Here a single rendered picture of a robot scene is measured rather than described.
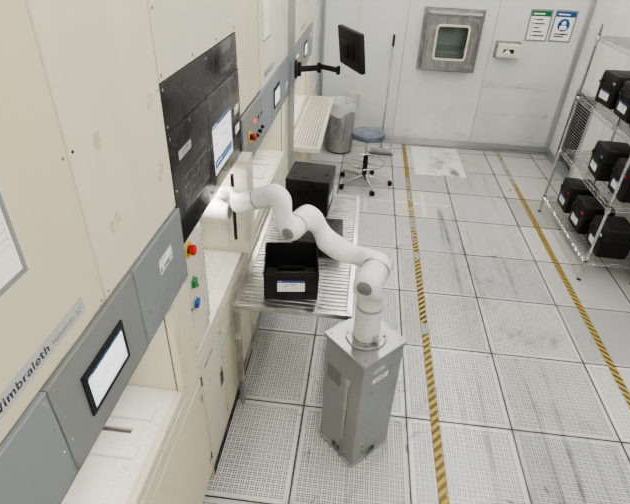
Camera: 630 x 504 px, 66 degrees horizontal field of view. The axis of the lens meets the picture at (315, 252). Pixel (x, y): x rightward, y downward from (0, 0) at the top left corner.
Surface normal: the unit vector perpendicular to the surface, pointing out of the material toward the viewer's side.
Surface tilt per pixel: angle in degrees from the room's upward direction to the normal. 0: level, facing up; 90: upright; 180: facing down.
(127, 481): 0
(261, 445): 0
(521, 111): 90
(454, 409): 0
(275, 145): 90
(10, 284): 90
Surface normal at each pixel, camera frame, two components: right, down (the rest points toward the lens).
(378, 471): 0.04, -0.83
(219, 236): -0.11, 0.55
